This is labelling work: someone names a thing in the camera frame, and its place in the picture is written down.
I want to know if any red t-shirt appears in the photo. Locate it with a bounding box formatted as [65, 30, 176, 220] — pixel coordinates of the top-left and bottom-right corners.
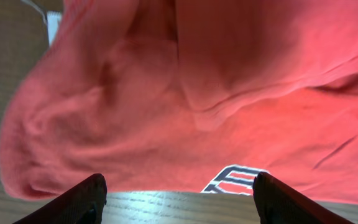
[0, 0, 358, 204]

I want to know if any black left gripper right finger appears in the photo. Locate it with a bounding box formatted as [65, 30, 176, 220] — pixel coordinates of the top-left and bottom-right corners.
[253, 172, 353, 224]

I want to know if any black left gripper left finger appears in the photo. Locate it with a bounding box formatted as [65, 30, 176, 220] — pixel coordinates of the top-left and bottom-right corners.
[14, 174, 107, 224]

